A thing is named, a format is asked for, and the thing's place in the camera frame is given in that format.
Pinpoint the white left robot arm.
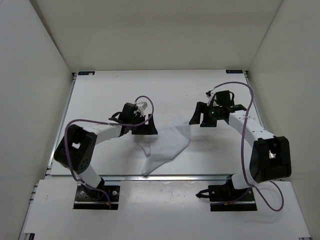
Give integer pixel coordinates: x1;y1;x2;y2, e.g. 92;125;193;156
54;101;158;199

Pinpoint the white fabric skirt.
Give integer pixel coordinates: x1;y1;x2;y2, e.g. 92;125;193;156
134;116;191;176

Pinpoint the left teal corner label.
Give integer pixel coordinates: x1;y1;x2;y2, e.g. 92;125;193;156
78;71;95;76

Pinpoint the aluminium table edge rail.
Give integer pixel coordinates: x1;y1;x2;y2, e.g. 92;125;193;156
102;175;228;182

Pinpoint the teal corner label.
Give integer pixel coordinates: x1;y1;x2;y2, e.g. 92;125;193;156
225;69;243;74
78;71;95;76

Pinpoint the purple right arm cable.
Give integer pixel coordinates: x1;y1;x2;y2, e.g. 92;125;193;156
207;81;285;213

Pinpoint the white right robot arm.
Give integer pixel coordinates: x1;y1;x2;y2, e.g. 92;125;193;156
189;101;292;200

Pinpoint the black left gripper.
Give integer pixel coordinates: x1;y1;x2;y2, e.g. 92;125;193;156
130;113;158;135

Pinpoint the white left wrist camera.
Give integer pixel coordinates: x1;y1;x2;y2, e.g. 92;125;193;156
135;101;148;115

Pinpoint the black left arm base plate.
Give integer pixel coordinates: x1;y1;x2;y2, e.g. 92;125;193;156
73;182;121;210

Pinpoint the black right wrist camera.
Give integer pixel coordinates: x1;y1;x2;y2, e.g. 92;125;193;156
215;90;235;107

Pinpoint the right teal corner label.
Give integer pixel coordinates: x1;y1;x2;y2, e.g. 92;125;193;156
225;69;243;74

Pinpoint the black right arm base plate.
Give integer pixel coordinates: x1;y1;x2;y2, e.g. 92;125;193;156
208;184;258;212

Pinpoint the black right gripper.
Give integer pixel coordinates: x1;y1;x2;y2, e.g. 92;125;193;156
189;102;222;128

